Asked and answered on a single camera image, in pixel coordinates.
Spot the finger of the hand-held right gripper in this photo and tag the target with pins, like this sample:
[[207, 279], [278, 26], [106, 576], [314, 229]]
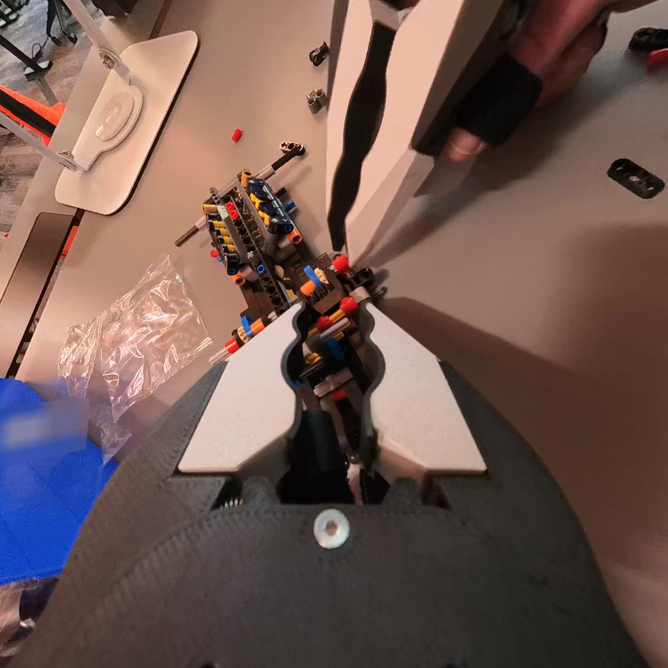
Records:
[[433, 68], [347, 62]]

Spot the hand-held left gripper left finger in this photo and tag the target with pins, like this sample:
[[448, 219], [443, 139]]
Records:
[[245, 412]]

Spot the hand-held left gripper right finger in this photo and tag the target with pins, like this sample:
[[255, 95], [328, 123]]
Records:
[[428, 417]]

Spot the multicolour lego technic assembly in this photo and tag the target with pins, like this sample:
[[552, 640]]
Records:
[[271, 284]]

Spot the black lego connector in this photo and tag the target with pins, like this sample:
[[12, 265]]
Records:
[[317, 55]]

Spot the dark grey lego connector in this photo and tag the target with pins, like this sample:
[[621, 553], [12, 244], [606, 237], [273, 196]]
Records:
[[316, 102]]

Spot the black lego pin piece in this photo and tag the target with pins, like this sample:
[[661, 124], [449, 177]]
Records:
[[647, 37]]

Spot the short red lego axle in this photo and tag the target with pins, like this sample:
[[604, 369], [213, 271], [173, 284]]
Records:
[[658, 57]]

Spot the person's right hand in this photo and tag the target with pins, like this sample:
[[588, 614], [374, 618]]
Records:
[[563, 47]]

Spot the large clear plastic bag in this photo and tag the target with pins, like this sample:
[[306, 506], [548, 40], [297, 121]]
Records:
[[156, 323]]

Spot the blue plastic bin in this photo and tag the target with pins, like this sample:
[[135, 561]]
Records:
[[41, 511]]

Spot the orange tag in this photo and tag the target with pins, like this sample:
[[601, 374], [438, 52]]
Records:
[[66, 242]]

